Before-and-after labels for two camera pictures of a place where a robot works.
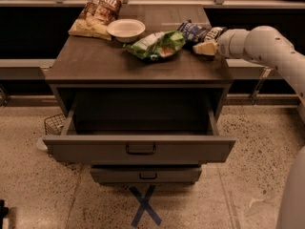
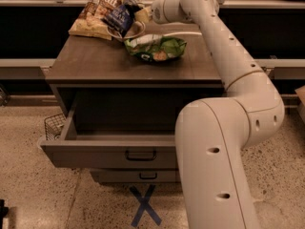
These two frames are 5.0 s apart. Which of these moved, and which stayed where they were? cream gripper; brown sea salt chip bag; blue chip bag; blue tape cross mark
Moved: blue chip bag; cream gripper
Stayed: blue tape cross mark; brown sea salt chip bag
